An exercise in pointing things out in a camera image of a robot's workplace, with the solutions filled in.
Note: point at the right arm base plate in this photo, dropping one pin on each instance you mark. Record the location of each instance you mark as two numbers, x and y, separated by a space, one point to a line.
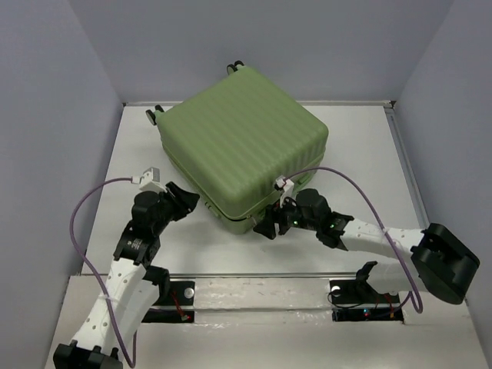
352 301

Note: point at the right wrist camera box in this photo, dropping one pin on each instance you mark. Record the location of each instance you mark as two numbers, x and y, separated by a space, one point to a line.
285 187

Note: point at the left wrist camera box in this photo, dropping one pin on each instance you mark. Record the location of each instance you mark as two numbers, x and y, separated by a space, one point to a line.
150 181

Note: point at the green hard-shell suitcase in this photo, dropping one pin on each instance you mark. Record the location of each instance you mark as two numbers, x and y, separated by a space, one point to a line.
232 141

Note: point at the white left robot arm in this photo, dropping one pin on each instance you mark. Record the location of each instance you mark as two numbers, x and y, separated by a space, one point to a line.
108 336

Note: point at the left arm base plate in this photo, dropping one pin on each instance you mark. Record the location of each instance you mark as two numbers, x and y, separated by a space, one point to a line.
177 307

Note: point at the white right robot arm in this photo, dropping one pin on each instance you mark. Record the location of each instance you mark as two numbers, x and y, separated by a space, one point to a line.
431 260

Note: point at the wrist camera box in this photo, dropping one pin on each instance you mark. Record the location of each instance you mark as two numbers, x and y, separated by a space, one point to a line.
285 187
150 181

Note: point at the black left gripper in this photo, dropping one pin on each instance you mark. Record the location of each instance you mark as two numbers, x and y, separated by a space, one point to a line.
184 201

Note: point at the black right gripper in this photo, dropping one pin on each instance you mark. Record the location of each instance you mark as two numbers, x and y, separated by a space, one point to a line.
266 227

